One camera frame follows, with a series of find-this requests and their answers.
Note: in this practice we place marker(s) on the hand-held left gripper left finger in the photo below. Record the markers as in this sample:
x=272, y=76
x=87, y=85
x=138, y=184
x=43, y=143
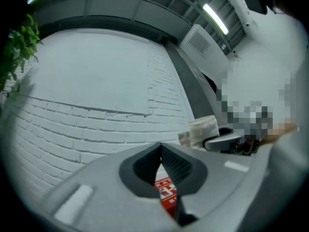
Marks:
x=101, y=202

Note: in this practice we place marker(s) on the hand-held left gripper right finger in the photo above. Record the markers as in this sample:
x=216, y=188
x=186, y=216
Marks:
x=217, y=178

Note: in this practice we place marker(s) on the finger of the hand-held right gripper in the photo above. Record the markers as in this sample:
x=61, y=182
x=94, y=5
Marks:
x=222, y=142

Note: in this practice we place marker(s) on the white terry cloth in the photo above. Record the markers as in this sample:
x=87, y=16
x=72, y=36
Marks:
x=202, y=132

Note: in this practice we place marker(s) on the red fire equipment box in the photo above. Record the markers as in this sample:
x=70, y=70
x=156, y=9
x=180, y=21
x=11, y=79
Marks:
x=166, y=194

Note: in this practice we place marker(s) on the person's right forearm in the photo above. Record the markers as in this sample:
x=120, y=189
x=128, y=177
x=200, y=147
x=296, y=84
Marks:
x=282, y=130

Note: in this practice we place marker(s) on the white ventilation unit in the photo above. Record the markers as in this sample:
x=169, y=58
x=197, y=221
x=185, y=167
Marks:
x=202, y=42

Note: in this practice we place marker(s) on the long ceiling light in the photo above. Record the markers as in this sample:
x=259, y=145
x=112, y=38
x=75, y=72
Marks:
x=215, y=18

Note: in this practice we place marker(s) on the green leafy plant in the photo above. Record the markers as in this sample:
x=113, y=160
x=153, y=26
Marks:
x=19, y=47

